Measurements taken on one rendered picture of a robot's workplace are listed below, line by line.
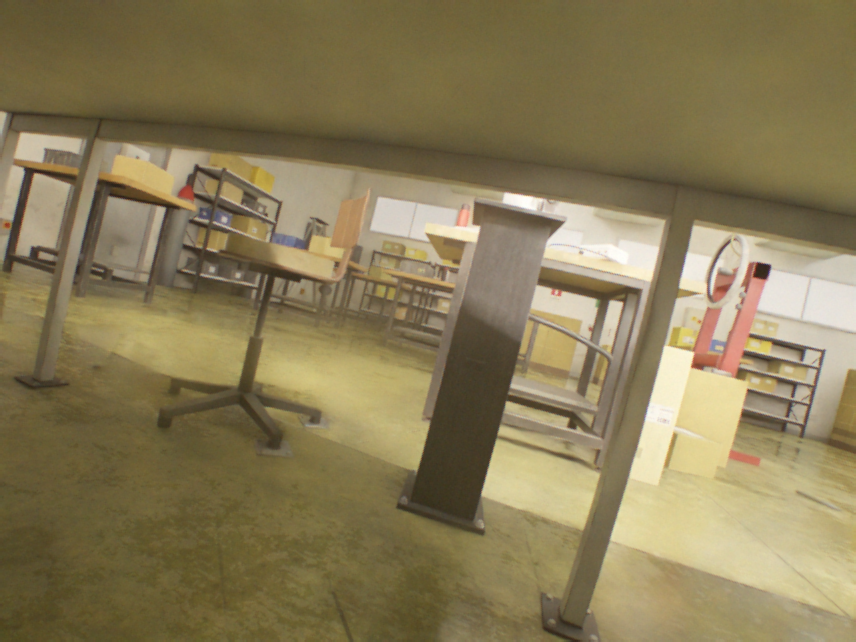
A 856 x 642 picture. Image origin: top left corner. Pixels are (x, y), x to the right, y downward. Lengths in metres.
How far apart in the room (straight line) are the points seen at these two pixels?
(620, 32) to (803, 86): 0.22
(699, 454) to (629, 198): 2.20
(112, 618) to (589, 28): 0.97
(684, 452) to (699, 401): 0.71
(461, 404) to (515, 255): 0.42
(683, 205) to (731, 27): 0.40
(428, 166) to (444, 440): 0.69
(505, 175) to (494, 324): 0.39
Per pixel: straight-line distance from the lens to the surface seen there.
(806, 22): 0.58
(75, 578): 0.84
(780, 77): 0.64
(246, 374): 1.50
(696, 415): 3.47
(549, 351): 8.47
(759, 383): 10.25
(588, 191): 0.87
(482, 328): 1.06
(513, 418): 2.00
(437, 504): 1.16
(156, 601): 0.79
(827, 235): 1.00
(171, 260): 6.51
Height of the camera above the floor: 0.52
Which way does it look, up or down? 1 degrees down
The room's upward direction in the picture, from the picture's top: 14 degrees clockwise
